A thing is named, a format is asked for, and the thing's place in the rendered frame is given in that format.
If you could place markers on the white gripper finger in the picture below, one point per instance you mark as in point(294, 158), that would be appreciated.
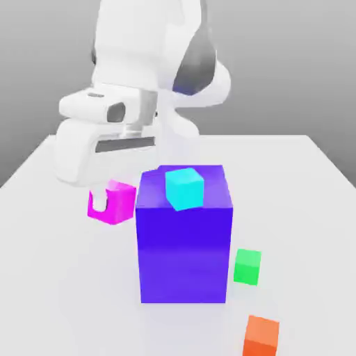
point(99, 198)

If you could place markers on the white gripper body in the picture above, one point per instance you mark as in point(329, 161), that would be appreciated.
point(75, 155)

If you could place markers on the small magenta cube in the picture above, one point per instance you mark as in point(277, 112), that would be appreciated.
point(122, 203)

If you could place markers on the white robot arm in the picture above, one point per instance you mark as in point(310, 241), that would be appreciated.
point(139, 55)

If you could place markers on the small cyan cube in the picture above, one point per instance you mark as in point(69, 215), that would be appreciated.
point(184, 189)

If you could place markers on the small green cube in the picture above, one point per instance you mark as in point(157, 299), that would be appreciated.
point(247, 267)

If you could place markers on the small orange cube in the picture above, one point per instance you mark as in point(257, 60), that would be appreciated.
point(261, 336)

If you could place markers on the large purple box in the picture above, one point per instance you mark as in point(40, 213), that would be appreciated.
point(183, 256)

